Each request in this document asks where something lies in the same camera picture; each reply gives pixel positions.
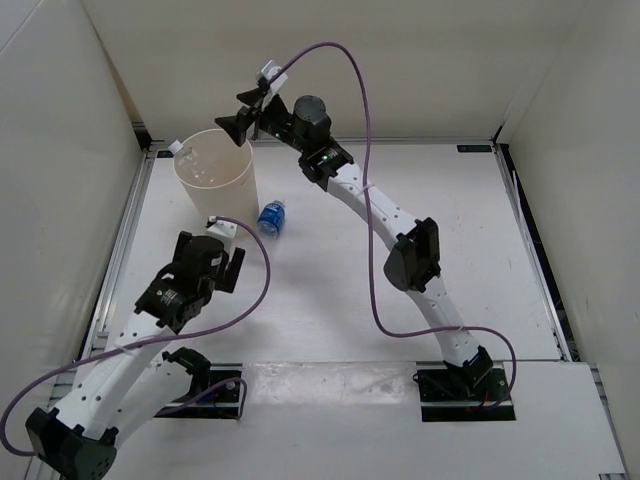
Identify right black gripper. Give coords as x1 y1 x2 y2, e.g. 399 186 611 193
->
217 88 311 155

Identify clear unlabelled plastic bottle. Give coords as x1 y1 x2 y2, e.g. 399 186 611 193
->
169 140 237 188

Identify blue label plastic bottle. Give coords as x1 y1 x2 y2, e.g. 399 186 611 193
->
257 200 286 238

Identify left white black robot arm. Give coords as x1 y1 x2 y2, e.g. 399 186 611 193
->
25 232 246 479

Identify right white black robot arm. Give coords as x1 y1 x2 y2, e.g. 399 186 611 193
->
215 89 493 400

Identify cream cylindrical plastic bin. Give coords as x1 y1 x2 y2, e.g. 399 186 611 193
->
169 129 259 225

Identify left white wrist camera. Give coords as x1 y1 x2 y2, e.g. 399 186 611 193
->
205 216 237 254

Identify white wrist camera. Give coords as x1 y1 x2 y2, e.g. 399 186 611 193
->
205 216 237 254
256 60 288 107

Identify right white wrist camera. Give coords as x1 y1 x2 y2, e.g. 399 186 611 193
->
256 60 288 107

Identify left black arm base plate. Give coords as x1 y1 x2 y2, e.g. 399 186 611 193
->
155 363 244 420

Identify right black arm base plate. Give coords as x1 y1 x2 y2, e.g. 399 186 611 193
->
412 364 516 423

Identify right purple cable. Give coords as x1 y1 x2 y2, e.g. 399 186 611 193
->
279 42 518 411

